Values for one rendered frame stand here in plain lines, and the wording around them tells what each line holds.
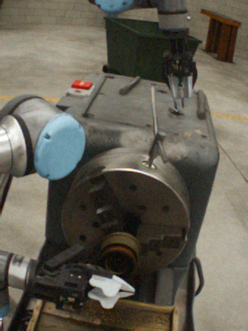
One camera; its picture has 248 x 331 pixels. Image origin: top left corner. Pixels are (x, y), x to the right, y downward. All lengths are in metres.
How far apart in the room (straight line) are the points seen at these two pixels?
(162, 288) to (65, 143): 0.62
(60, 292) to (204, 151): 0.56
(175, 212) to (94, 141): 0.29
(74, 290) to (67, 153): 0.26
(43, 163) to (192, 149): 0.52
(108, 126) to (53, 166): 0.43
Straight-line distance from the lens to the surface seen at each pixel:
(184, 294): 1.77
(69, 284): 0.87
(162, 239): 1.04
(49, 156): 0.78
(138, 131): 1.20
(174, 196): 1.05
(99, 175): 1.04
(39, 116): 0.80
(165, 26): 1.06
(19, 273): 0.89
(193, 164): 1.19
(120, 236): 1.00
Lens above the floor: 1.69
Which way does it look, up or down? 26 degrees down
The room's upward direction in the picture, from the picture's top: 10 degrees clockwise
